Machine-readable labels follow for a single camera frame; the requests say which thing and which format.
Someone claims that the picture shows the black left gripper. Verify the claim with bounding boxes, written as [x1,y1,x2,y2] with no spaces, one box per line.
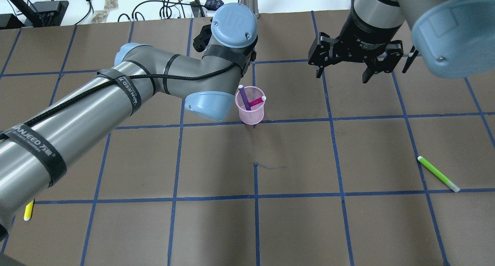
[193,24,212,53]

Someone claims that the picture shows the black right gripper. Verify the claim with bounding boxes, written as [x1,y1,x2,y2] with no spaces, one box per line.
[308,20,404,84]

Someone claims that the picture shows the purple marker pen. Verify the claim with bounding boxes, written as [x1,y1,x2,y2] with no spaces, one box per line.
[237,85,251,111]

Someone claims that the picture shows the pink marker pen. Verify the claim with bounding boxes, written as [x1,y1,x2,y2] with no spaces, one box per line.
[249,96,267,107]

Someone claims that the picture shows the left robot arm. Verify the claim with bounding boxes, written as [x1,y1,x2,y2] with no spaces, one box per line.
[0,3,258,240]

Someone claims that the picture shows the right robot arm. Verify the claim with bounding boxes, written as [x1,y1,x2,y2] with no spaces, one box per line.
[308,0,495,84]

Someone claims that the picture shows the pink mesh cup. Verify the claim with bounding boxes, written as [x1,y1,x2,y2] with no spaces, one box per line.
[234,86,266,125]

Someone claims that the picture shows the green marker pen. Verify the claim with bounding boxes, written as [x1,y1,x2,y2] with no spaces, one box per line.
[416,156,460,193]

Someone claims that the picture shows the yellow marker pen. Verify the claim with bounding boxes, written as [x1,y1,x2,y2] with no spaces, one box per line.
[23,199,35,221]

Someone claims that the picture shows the black camera stand base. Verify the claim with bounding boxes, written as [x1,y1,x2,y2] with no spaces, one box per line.
[28,0,69,27]

